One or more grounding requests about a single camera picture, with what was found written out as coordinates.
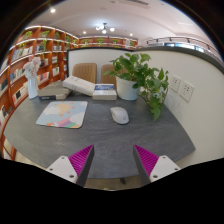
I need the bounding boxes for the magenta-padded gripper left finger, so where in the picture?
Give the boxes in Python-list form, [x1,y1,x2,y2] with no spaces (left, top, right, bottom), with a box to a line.
[45,144,95,188]

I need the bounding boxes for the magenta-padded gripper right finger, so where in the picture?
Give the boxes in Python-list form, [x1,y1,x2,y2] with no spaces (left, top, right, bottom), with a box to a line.
[133,144,182,186]

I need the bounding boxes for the white computer mouse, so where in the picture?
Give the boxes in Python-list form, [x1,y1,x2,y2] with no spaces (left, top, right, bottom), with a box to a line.
[110,106,130,126]

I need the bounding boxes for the pastel cartoon-print mouse pad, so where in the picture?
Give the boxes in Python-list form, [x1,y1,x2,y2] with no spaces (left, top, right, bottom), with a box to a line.
[35,100,89,130]

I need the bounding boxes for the white black-edged desk partition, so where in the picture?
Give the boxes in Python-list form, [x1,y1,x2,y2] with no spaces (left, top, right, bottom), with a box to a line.
[66,44,224,169]

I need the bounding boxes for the thick white book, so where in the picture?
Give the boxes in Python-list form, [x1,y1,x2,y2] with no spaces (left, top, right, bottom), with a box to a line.
[61,75,97,98]

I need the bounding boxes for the white vase with pink flowers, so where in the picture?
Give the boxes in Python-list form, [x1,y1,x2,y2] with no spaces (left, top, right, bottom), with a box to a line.
[22,56,42,100]

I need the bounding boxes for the blue and white book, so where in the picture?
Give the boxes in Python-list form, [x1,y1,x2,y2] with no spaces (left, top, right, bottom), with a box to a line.
[92,83,118,101]

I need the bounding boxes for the green plant in white pot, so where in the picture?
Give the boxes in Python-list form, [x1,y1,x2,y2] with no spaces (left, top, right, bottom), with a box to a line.
[103,52,170,123]

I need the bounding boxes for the tan upholstered chair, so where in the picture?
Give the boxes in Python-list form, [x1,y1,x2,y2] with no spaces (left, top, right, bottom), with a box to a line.
[72,62,98,84]
[100,63,118,86]

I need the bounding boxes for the orange wooden bookshelf unit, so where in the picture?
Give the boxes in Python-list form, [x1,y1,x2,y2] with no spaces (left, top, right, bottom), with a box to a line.
[0,24,138,161]

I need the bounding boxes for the window with curtains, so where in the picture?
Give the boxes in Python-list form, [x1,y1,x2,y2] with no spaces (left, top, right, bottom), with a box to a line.
[145,35,221,61]

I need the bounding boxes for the ceiling chandelier lamp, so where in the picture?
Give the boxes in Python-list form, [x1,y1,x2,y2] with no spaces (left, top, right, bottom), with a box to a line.
[94,22,116,35]

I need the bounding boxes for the recessed ceiling lights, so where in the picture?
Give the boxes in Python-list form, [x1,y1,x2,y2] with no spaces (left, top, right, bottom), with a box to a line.
[49,7,135,38]

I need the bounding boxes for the white wall socket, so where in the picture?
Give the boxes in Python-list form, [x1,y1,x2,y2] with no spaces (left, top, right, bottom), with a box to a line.
[179,80,195,103]
[169,74,182,93]

